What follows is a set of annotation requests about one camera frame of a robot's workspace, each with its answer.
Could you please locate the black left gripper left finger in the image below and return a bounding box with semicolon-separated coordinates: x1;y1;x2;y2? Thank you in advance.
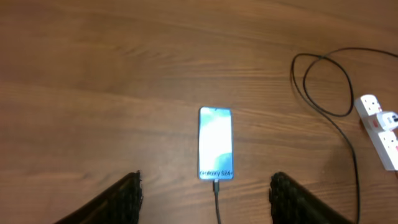
56;171;143;224

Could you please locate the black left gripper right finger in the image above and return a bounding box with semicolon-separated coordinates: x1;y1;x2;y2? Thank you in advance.
269;172;353;224

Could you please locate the blue Galaxy smartphone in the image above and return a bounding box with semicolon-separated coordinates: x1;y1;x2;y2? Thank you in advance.
198;106;234;181

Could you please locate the black USB charging cable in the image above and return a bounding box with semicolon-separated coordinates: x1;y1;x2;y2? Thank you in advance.
212;47;398;224

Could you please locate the white charger plug adapter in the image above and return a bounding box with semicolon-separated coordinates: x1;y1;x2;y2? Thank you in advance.
376;111;397;131

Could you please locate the white power strip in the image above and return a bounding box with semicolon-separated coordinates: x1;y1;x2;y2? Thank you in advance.
354;95;397;171

